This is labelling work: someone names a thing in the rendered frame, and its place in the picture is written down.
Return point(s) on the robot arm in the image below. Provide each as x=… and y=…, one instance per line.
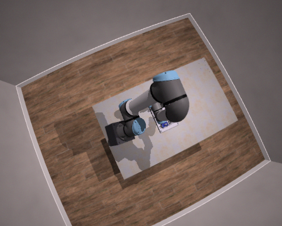
x=166, y=88

